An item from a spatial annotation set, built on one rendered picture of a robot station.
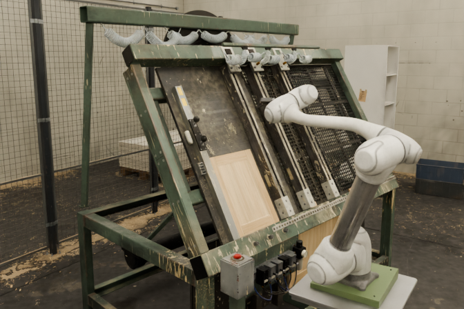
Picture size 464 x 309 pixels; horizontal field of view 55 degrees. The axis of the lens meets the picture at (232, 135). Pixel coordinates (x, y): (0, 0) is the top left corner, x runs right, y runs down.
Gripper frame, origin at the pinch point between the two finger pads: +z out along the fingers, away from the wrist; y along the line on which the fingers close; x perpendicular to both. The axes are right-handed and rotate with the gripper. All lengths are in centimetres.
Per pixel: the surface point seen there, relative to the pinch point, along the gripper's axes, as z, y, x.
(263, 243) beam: 15, -32, 67
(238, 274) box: -18, -5, 91
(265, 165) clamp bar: 30.6, -24.9, 18.5
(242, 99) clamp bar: 37.7, 2.5, -17.1
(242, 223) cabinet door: 20, -17, 61
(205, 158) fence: 22.0, 17.2, 35.0
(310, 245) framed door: 69, -102, 45
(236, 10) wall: 503, -98, -414
